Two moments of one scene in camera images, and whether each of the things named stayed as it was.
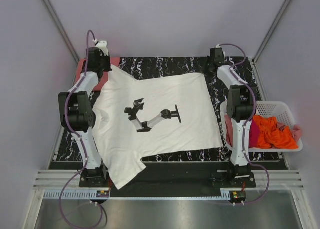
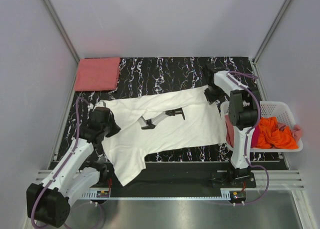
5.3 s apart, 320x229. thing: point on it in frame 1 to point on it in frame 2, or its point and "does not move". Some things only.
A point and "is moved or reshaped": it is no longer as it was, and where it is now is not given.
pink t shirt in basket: [229, 130] does not move
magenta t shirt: [254, 135] does not move
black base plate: [174, 177] does not move
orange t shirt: [270, 135] does not move
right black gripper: [208, 73] to [212, 99]
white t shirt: [134, 119] is moved or reshaped
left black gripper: [107, 58] to [116, 128]
